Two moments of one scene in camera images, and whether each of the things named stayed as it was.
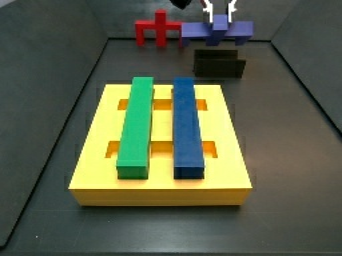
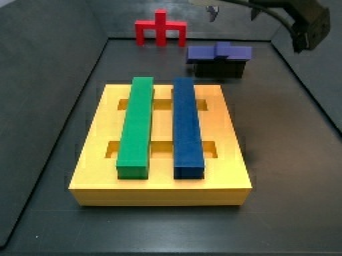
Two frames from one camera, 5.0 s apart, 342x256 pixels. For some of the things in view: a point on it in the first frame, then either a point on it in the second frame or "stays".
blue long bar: [187, 133] stays
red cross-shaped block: [160, 25] stays
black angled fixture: [218, 64] stays
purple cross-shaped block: [212, 31] → [222, 49]
